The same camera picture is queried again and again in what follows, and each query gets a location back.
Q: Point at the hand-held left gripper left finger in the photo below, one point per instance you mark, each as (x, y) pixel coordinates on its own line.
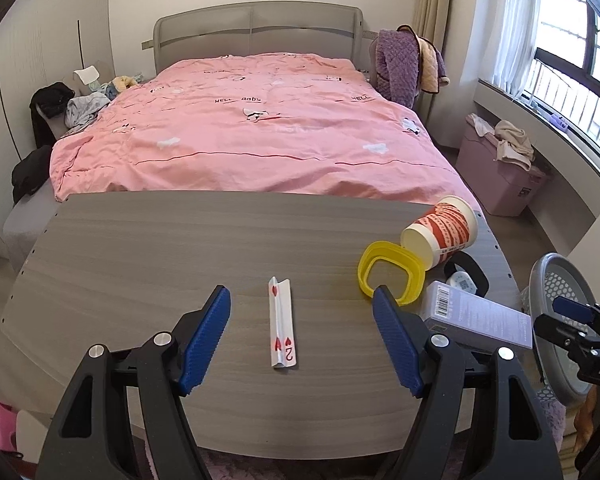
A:
(205, 340)

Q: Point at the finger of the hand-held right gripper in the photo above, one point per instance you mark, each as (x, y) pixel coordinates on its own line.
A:
(555, 330)
(575, 310)

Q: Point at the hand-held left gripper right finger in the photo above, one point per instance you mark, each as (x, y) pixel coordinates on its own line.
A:
(395, 340)

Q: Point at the grey perforated plastic basket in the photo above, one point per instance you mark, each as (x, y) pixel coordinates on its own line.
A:
(560, 275)

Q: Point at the bent playing card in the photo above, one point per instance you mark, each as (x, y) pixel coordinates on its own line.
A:
(282, 330)

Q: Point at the person's right hand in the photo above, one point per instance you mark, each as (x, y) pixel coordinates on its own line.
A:
(587, 420)

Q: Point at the pale purple flat box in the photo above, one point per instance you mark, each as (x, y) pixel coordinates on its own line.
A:
(480, 315)

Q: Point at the wrist blood pressure monitor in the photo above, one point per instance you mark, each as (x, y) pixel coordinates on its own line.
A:
(475, 270)

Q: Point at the red and white paper cup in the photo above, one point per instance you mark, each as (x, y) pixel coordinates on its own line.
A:
(445, 232)

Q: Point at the grey bay window ledge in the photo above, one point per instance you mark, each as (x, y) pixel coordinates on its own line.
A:
(575, 160)

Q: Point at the pink plastic storage box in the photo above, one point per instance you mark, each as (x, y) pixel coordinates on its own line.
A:
(490, 180)

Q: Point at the beige cloth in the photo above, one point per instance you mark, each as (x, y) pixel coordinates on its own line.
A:
(512, 140)

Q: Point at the small purple toy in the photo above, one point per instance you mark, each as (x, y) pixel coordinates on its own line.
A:
(560, 122)

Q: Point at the white flat object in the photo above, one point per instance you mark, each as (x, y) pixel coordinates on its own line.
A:
(30, 432)

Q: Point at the white cloth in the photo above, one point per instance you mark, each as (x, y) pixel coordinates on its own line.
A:
(480, 125)

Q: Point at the pink printed duvet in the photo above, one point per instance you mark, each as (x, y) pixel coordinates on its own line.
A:
(280, 135)

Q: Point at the pink plastic stool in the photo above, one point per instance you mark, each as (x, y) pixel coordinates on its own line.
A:
(0, 422)

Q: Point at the black garment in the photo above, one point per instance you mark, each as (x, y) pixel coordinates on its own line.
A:
(50, 97)
(30, 170)

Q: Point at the pile of light clothes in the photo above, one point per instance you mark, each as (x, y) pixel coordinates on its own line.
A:
(85, 107)

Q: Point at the dark framed window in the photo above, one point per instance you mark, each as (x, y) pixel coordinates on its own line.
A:
(595, 45)

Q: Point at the yellow plush toy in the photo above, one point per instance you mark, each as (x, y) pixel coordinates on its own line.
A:
(122, 82)

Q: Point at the purple quilted robe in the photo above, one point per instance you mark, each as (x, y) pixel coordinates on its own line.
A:
(395, 65)

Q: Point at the white sheer curtain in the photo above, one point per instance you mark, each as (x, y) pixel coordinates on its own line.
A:
(515, 20)

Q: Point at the grey upholstered bed frame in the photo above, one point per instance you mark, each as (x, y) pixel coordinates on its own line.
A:
(260, 25)

